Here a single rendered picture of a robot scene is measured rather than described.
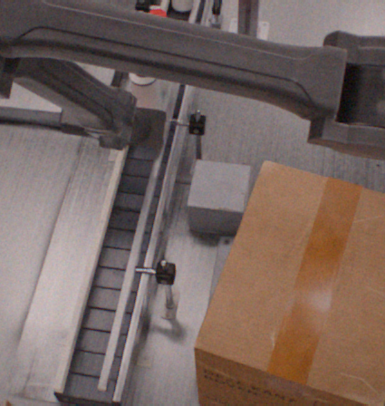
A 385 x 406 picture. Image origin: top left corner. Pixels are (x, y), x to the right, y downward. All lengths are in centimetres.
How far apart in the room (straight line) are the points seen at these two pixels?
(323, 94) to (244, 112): 81
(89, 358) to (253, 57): 66
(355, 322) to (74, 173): 68
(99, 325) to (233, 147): 46
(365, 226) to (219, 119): 55
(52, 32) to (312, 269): 48
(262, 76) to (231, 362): 39
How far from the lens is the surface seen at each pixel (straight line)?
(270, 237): 91
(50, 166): 137
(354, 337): 87
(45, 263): 126
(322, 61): 61
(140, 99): 121
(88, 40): 58
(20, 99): 142
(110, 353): 102
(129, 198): 124
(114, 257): 118
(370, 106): 62
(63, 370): 108
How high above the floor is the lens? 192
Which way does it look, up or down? 58 degrees down
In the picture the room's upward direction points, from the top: 4 degrees counter-clockwise
